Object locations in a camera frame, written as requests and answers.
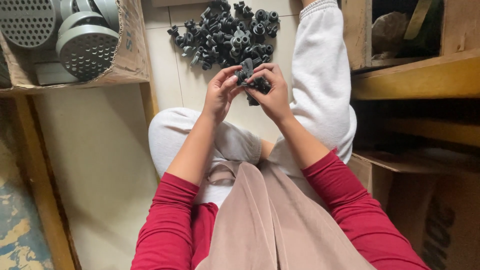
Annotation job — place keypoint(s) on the person's right hand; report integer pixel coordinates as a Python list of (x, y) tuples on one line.
[(275, 97)]

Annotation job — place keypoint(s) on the person's left hand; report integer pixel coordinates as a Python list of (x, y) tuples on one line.
[(217, 97)]

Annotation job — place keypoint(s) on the handful of black rubber fittings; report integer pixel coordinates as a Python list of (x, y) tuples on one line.
[(258, 90)]

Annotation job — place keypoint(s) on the black rubber valve piece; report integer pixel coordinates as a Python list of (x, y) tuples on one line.
[(245, 71)]

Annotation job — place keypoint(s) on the white sweatpants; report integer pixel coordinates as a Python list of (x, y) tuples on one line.
[(322, 75)]

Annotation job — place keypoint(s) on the pile of black rubber parts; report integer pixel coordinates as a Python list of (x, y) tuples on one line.
[(225, 33)]

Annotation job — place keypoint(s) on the torn brown cardboard box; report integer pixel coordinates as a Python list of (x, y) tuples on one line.
[(131, 56)]

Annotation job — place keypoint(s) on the beige scarf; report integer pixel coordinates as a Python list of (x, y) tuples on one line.
[(270, 225)]

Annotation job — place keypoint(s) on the brown crumpled bag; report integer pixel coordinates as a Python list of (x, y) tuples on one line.
[(390, 33)]

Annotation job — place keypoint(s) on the grey perforated round cap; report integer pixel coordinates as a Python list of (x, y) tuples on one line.
[(88, 54), (80, 18)]

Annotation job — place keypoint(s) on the wooden cabinet with cream panel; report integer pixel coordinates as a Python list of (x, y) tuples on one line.
[(101, 168)]

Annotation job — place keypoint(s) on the red long-sleeved shirt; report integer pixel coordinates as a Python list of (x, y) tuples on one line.
[(168, 225)]

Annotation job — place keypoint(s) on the wooden shelf unit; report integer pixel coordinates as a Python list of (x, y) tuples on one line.
[(412, 78)]

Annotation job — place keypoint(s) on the grey flat plastic piece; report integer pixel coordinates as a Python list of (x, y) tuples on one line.
[(52, 73)]

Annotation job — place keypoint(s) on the printed brown cardboard carton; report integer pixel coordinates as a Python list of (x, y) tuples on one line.
[(431, 217)]

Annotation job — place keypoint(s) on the large flat grey perforated disc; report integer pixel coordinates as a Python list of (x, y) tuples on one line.
[(26, 20)]

